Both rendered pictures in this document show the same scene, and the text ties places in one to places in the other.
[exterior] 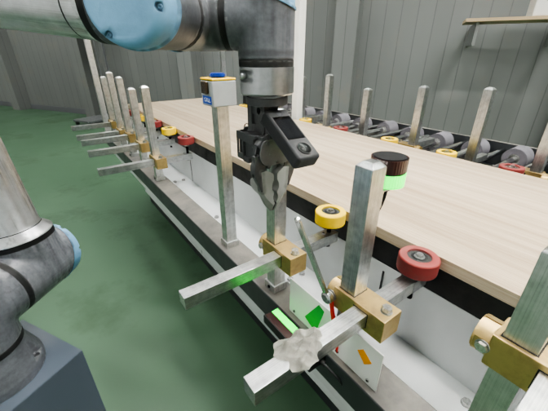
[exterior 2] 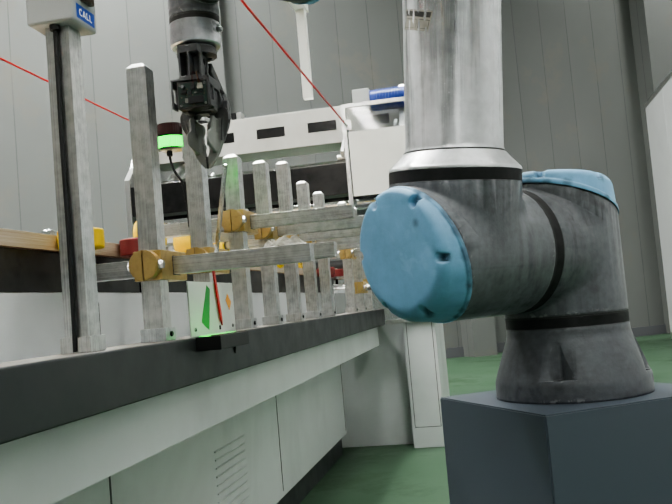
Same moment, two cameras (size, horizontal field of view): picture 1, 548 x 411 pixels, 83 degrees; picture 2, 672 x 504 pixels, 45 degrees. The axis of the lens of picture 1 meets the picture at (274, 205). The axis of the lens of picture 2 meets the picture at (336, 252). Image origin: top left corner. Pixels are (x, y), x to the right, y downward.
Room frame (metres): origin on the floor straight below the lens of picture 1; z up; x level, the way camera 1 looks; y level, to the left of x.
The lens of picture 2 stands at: (1.39, 1.20, 0.73)
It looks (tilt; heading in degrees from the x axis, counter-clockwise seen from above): 4 degrees up; 226
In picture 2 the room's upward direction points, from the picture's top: 5 degrees counter-clockwise
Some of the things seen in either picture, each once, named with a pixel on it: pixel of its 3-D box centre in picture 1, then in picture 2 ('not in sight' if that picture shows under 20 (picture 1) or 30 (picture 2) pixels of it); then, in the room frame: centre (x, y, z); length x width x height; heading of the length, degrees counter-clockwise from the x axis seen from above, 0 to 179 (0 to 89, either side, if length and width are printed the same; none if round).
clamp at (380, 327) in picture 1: (361, 304); (205, 261); (0.45, -0.17, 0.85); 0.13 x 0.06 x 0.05; 36
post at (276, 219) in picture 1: (276, 210); (149, 203); (0.66, -0.01, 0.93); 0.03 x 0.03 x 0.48; 36
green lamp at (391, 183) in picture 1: (386, 176); (171, 143); (0.49, -0.19, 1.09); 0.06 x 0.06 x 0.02
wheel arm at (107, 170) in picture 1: (148, 163); not in sight; (1.41, 0.60, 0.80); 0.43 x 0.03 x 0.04; 126
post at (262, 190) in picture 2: not in sight; (267, 252); (0.06, -0.45, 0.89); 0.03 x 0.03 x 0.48; 36
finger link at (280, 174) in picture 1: (272, 183); (194, 142); (0.57, 0.00, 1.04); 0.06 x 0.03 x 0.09; 36
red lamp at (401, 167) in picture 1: (389, 162); (170, 131); (0.49, -0.19, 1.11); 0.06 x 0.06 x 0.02
